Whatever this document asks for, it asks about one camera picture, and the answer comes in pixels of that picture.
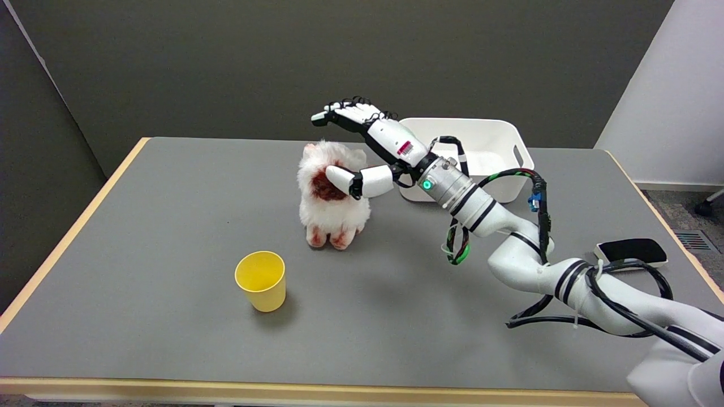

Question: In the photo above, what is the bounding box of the black chair caster leg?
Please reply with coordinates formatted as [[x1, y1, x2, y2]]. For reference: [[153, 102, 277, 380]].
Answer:
[[694, 189, 724, 217]]

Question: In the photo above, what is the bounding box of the floor vent grille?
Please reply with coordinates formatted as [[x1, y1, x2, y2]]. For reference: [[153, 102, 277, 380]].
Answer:
[[675, 230, 714, 253]]

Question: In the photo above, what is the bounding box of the yellow plastic cup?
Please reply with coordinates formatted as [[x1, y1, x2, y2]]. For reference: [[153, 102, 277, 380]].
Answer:
[[234, 250, 287, 313]]

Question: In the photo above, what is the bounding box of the grey table mat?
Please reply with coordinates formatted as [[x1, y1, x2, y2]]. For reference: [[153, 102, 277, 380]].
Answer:
[[0, 137, 724, 396]]

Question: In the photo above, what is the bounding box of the black white flat device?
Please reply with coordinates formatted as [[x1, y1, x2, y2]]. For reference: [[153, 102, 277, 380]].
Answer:
[[595, 238, 669, 270]]

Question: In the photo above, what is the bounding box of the black looping arm cable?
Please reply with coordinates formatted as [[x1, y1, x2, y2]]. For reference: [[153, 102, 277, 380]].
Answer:
[[505, 259, 724, 362]]

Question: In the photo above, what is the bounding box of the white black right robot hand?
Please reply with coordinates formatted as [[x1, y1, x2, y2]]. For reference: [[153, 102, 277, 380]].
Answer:
[[311, 97, 439, 201]]

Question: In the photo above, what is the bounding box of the white brown plush cat toy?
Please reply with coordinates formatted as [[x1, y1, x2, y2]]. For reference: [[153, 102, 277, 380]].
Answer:
[[297, 141, 372, 250]]

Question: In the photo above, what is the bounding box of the white plastic storage bin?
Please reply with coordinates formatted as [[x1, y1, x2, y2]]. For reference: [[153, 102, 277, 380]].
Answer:
[[398, 117, 535, 204]]

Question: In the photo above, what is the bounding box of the green black cable bundle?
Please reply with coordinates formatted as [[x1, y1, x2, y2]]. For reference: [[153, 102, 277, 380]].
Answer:
[[445, 168, 550, 266]]

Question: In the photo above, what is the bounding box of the black white wrist cable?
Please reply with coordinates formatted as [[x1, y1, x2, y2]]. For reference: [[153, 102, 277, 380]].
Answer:
[[429, 136, 470, 177]]

